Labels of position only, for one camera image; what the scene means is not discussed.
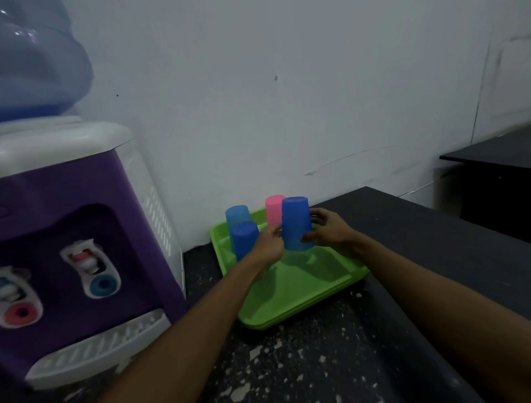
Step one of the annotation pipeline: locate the white tap with red ring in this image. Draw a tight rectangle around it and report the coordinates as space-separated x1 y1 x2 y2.
0 266 44 329

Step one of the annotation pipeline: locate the white tap with blue ring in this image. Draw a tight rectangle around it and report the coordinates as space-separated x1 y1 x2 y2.
60 239 122 299

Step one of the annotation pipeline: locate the pink plastic cup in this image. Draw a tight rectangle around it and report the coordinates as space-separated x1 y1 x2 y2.
265 194 287 228

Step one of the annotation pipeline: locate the person's right hand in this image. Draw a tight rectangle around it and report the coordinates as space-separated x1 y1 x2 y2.
301 207 362 258

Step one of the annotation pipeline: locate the purple white water dispenser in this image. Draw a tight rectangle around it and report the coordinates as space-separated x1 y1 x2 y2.
0 115 188 403

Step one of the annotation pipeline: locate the green plastic tray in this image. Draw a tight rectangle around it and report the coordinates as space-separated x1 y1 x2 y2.
210 207 370 331

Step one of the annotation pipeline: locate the dark blue plastic cup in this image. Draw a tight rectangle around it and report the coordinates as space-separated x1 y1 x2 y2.
282 196 315 253
231 220 260 262

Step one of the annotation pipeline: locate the person's left hand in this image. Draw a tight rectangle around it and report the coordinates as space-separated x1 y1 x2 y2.
244 224 285 279

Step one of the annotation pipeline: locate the light blue plastic cup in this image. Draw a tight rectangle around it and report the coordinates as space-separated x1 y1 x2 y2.
225 205 253 254

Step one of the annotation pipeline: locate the person's right forearm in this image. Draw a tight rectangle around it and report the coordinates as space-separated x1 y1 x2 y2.
350 232 531 403

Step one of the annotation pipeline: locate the black side table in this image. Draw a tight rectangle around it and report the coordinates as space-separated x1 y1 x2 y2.
433 124 531 244

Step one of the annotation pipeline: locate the person's left forearm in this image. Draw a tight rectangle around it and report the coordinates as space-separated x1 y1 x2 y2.
97 259 270 403

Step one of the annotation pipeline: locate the clear blue water bottle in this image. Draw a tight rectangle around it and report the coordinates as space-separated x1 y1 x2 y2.
0 0 94 123

